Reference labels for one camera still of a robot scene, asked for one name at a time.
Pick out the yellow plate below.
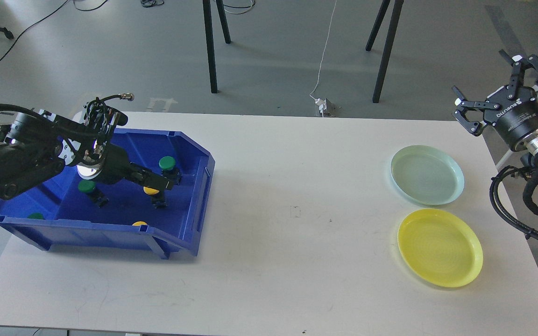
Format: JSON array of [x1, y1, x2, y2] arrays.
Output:
[[396, 209, 484, 288]]

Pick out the black stand leg right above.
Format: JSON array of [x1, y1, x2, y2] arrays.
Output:
[[365, 0, 404, 103]]

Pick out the black stand leg left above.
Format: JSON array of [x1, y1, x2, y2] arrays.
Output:
[[201, 0, 232, 94]]

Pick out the light green plate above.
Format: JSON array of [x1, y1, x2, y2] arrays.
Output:
[[390, 145, 465, 206]]

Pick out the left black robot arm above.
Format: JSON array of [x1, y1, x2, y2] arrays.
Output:
[[0, 93, 181, 200]]

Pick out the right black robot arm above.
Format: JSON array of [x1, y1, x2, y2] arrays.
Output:
[[452, 50, 538, 241]]

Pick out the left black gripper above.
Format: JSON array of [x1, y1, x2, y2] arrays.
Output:
[[77, 143, 182, 191]]

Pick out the green push button front corner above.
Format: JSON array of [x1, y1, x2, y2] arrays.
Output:
[[27, 212, 45, 220]]

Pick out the green push button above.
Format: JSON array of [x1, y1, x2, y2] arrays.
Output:
[[78, 179, 109, 208], [158, 155, 182, 185]]

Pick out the white power adapter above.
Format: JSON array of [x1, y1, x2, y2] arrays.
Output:
[[314, 98, 336, 117]]

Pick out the black stand leg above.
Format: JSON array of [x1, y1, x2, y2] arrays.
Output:
[[201, 0, 232, 94], [365, 0, 404, 103]]

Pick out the black floor cable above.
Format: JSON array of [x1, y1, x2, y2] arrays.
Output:
[[0, 0, 255, 84]]

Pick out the blue plastic bin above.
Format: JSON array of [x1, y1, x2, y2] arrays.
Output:
[[0, 128, 215, 259]]

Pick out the white cable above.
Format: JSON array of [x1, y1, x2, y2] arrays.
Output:
[[309, 0, 338, 99]]

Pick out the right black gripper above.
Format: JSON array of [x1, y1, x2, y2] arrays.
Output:
[[452, 49, 538, 152]]

